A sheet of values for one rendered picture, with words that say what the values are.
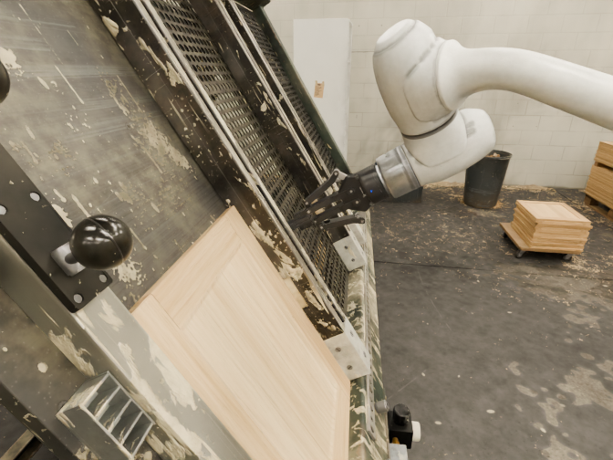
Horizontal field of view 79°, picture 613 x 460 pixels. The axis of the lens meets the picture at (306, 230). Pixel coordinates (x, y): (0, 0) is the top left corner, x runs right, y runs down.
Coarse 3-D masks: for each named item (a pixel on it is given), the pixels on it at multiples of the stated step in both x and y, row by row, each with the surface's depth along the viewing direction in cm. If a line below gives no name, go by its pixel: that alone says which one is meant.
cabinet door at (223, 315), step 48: (240, 240) 68; (192, 288) 51; (240, 288) 62; (288, 288) 78; (192, 336) 47; (240, 336) 56; (288, 336) 70; (192, 384) 43; (240, 384) 51; (288, 384) 62; (336, 384) 79; (240, 432) 47; (288, 432) 56; (336, 432) 69
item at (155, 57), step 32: (96, 0) 61; (128, 0) 61; (128, 32) 63; (160, 32) 66; (160, 64) 64; (160, 96) 66; (192, 96) 65; (192, 128) 68; (224, 128) 71; (224, 160) 69; (224, 192) 72; (256, 192) 71; (256, 224) 73; (288, 256) 75; (320, 288) 79; (320, 320) 80; (352, 352) 83
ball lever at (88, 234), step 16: (80, 224) 24; (96, 224) 24; (112, 224) 24; (80, 240) 23; (96, 240) 23; (112, 240) 24; (128, 240) 25; (64, 256) 31; (80, 256) 24; (96, 256) 24; (112, 256) 24; (128, 256) 25
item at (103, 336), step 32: (0, 256) 30; (32, 288) 31; (64, 320) 32; (96, 320) 33; (128, 320) 36; (64, 352) 34; (96, 352) 33; (128, 352) 35; (160, 352) 38; (128, 384) 34; (160, 384) 37; (160, 416) 35; (192, 416) 38; (160, 448) 37; (192, 448) 37; (224, 448) 40
